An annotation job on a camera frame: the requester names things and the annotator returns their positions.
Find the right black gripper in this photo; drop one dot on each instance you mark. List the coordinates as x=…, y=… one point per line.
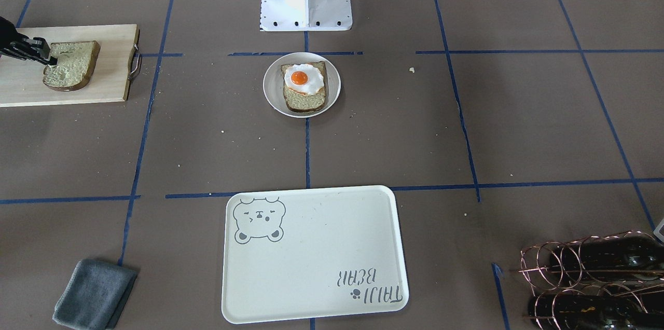
x=26, y=47

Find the bread slice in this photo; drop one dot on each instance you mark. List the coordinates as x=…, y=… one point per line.
x=75, y=67
x=304, y=104

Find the white round plate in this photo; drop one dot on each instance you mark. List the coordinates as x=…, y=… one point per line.
x=273, y=84

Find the cream bear tray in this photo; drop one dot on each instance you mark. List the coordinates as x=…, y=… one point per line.
x=312, y=253

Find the wooden cutting board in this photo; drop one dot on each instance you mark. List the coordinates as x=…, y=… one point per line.
x=21, y=83

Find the grey folded cloth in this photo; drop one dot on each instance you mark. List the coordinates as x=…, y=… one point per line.
x=95, y=296

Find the fried egg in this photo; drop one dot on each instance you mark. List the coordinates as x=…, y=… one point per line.
x=303, y=79

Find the dark green wine bottle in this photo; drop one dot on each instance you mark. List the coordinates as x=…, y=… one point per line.
x=626, y=258

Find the copper wire bottle rack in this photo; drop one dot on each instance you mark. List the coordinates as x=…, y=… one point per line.
x=596, y=282

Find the white wire cup rack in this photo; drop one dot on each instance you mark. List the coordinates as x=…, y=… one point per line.
x=658, y=231

